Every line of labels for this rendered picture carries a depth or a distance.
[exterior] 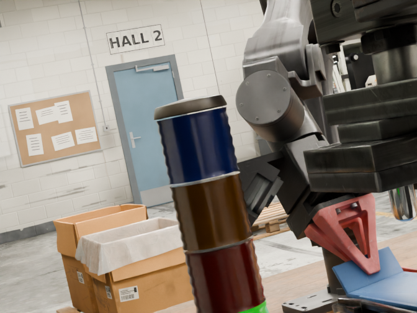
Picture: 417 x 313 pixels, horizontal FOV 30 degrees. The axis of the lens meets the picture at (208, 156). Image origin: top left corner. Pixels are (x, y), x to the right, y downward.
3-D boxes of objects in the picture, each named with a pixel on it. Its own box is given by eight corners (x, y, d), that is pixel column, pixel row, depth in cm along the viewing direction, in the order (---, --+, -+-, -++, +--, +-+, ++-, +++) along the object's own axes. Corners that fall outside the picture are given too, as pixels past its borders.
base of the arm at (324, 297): (415, 223, 109) (385, 220, 116) (293, 260, 101) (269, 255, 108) (426, 277, 110) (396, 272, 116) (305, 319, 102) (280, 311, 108)
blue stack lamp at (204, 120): (221, 169, 43) (209, 110, 43) (251, 167, 40) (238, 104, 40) (158, 184, 42) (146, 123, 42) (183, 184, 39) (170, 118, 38)
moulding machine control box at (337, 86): (329, 98, 951) (323, 68, 949) (345, 95, 958) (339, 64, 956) (337, 97, 933) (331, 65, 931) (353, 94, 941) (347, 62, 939)
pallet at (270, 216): (283, 213, 822) (280, 200, 821) (332, 218, 729) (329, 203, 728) (179, 242, 778) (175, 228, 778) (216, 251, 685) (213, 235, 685)
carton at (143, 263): (224, 310, 418) (205, 218, 415) (113, 344, 396) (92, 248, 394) (185, 292, 480) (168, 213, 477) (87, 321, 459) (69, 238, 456)
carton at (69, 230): (172, 295, 479) (152, 204, 476) (90, 320, 458) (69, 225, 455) (141, 285, 531) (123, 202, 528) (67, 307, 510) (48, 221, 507)
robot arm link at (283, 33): (310, 43, 82) (322, -46, 108) (229, 61, 85) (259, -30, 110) (336, 141, 88) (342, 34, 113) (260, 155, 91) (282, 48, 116)
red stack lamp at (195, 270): (246, 290, 44) (234, 233, 44) (278, 300, 40) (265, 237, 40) (185, 309, 42) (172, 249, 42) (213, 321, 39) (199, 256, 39)
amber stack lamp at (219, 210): (234, 230, 44) (221, 172, 43) (265, 234, 40) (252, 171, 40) (172, 247, 42) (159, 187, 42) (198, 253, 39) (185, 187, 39)
